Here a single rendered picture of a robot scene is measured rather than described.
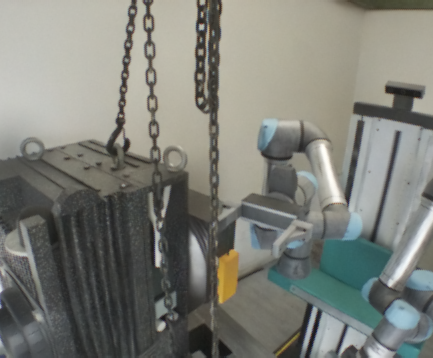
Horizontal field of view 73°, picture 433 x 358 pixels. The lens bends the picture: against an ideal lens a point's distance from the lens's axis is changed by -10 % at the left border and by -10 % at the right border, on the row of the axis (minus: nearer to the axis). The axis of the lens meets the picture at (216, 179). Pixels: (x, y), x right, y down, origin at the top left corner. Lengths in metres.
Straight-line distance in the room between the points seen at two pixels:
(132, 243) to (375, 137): 0.93
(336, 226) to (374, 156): 0.50
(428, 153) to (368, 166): 0.24
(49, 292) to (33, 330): 0.15
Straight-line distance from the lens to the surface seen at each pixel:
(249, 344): 1.65
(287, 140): 1.11
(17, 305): 0.88
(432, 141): 1.20
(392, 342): 0.90
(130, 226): 0.78
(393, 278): 1.01
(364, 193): 1.36
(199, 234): 0.99
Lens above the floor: 1.91
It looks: 21 degrees down
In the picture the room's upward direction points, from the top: 3 degrees clockwise
